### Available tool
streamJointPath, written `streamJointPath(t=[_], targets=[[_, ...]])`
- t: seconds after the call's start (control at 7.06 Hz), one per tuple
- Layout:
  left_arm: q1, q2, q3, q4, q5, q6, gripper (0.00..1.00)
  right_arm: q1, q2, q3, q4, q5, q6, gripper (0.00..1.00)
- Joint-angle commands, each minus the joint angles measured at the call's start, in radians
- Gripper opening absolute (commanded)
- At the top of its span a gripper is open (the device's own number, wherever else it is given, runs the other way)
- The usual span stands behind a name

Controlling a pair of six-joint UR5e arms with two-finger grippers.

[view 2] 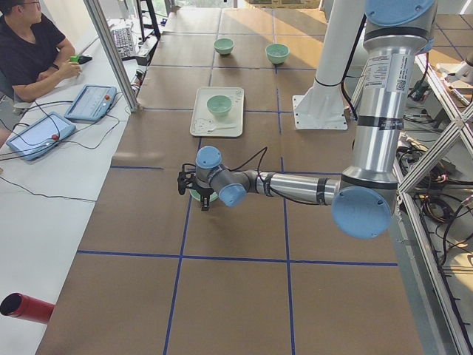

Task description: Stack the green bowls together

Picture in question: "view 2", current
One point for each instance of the aluminium frame post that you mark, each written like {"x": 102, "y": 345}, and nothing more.
{"x": 98, "y": 19}

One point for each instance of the red cylinder tube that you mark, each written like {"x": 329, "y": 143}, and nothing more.
{"x": 24, "y": 307}

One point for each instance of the green bowl on tray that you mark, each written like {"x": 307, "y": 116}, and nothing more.
{"x": 219, "y": 105}

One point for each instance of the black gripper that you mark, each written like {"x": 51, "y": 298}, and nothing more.
{"x": 204, "y": 193}

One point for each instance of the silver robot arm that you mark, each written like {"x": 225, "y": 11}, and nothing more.
{"x": 362, "y": 200}

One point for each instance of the far blue teach pendant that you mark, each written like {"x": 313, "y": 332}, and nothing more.
{"x": 91, "y": 103}

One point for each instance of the white plastic spoon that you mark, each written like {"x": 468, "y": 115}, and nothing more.
{"x": 217, "y": 128}

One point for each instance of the green bowl with ice cubes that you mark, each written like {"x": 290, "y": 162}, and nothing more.
{"x": 277, "y": 53}

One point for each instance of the black computer keyboard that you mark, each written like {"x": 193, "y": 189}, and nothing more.
{"x": 123, "y": 39}

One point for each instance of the aluminium frame rack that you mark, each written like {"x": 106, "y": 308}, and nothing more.
{"x": 455, "y": 130}

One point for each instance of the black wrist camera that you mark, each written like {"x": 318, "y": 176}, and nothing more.
{"x": 186, "y": 178}

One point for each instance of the pale green bear tray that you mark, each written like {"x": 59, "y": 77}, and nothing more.
{"x": 202, "y": 119}

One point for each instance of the seated person black shirt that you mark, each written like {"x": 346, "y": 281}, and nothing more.
{"x": 35, "y": 54}

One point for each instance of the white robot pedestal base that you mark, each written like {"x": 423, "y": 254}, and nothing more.
{"x": 322, "y": 106}

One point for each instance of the blue teach pendant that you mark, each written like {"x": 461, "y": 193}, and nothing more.
{"x": 91, "y": 103}
{"x": 40, "y": 137}

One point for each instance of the near blue teach pendant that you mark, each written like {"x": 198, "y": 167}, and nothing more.
{"x": 40, "y": 137}

